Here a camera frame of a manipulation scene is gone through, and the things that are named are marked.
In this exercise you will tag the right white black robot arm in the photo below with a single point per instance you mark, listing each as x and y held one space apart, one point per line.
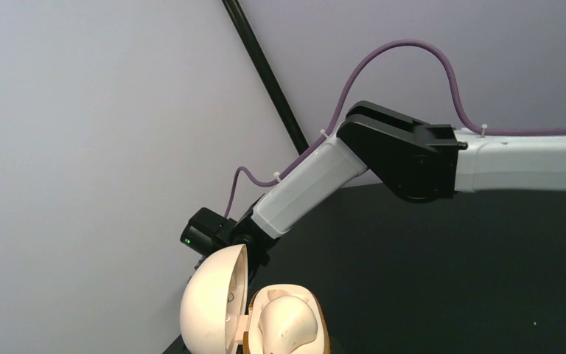
417 161

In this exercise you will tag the white earbud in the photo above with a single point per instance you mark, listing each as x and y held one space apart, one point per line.
287 323

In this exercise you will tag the cream earbud charging case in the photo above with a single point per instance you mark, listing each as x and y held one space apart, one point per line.
218 316

